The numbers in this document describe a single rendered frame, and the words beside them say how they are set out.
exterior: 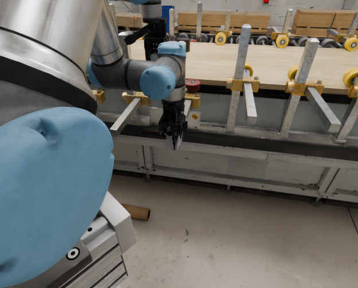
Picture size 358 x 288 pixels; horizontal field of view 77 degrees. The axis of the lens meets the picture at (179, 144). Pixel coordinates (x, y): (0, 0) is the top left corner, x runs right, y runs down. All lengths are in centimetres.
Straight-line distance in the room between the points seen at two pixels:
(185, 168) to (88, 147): 153
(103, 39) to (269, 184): 144
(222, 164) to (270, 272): 69
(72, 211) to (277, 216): 164
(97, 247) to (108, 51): 38
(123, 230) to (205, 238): 115
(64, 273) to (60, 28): 26
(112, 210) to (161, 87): 28
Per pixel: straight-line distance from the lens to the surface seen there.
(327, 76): 145
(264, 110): 134
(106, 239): 41
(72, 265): 34
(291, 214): 181
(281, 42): 194
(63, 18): 20
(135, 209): 158
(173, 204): 168
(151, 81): 52
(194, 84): 111
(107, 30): 53
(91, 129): 16
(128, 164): 177
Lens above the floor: 132
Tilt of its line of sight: 37 degrees down
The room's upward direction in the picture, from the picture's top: straight up
